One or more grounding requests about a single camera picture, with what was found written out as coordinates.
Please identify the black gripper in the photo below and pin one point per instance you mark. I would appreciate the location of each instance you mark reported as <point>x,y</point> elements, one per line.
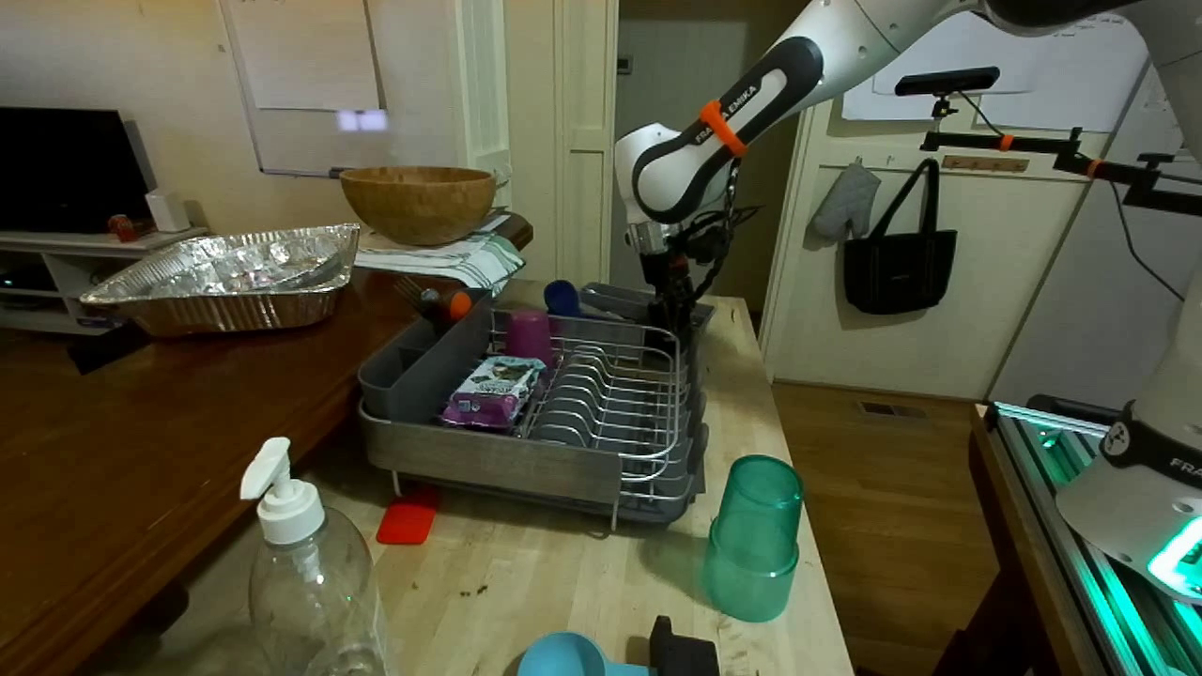
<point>685,246</point>

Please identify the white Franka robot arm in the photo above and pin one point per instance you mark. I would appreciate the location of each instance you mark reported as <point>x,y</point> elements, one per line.
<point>776,76</point>

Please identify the gray dish drying rack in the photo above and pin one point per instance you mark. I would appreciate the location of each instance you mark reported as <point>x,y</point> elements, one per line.
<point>565,424</point>

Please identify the gray cutlery tray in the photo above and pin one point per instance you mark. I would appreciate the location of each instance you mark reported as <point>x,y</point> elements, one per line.
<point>616,302</point>

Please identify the pink cup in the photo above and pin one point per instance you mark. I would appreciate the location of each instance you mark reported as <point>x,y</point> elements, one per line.
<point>531,334</point>

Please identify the gray oven mitt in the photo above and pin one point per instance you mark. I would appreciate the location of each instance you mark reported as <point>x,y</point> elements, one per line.
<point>847,201</point>

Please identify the purple sponge package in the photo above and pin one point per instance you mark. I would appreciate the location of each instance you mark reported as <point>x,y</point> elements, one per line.
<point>494,393</point>

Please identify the black tote bag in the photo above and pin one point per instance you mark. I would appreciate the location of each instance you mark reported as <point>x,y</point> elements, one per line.
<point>900,265</point>

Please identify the small orange object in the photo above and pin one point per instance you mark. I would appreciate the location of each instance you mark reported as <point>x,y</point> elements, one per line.
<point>458,304</point>

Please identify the green striped dish towel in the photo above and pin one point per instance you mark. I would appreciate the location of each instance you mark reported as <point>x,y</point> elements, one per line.
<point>456,256</point>

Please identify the teal plastic cup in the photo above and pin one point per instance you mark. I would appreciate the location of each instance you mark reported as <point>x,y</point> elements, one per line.
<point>754,539</point>

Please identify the wooden bowl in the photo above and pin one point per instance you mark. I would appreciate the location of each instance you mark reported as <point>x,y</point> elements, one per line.
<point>418,204</point>

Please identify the red square pad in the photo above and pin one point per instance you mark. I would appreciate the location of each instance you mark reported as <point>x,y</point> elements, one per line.
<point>406,519</point>

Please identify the small black block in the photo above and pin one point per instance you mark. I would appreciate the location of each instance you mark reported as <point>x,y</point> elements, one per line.
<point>685,651</point>

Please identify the light blue round object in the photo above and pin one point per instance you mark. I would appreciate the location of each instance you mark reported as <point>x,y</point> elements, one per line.
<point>565,655</point>

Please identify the black clamp bar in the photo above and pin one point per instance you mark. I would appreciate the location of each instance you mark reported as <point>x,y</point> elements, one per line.
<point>1066,154</point>

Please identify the white board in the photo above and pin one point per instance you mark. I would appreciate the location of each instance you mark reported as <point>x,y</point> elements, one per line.
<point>306,86</point>

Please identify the aluminium foil pan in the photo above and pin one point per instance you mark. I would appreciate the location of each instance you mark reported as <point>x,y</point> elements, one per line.
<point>232,279</point>

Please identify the clear soap pump bottle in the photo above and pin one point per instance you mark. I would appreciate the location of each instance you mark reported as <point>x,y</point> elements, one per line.
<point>306,577</point>

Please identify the white low shelf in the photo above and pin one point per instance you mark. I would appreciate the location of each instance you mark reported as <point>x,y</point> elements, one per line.
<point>57,269</point>

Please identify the black television screen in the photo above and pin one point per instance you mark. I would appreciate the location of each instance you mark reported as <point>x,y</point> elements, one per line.
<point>69,171</point>

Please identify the black camera on bar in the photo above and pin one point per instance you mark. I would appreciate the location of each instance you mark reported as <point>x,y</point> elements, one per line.
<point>948,80</point>

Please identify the white wall sheet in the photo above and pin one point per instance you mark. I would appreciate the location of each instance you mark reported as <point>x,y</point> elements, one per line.
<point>1001,96</point>

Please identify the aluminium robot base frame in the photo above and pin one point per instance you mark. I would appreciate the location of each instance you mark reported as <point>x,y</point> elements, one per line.
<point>1102,539</point>

